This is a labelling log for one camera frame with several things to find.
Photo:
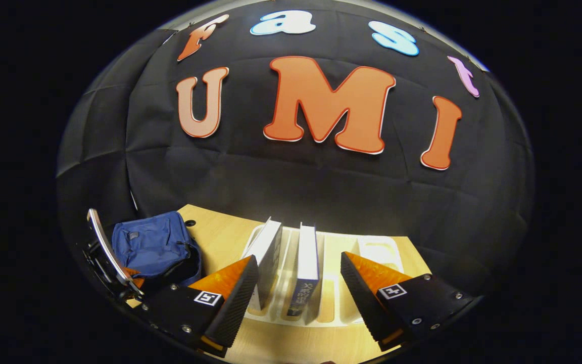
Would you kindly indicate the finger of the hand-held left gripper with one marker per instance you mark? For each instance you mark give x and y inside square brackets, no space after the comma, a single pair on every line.
[106,247]

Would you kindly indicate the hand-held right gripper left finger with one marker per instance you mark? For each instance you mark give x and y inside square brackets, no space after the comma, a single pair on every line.
[235,303]

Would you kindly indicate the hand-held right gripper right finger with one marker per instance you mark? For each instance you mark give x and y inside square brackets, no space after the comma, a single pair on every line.
[364,298]

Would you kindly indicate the white bookshelf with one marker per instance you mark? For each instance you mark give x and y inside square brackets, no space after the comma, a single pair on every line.
[331,298]

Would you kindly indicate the blue schoolbag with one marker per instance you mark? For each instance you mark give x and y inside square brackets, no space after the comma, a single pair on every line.
[152,245]

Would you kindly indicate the white book with portrait cover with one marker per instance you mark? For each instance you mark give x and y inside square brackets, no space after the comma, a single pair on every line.
[268,247]

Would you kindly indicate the white book with dark cover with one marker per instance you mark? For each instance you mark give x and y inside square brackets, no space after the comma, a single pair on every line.
[307,258]

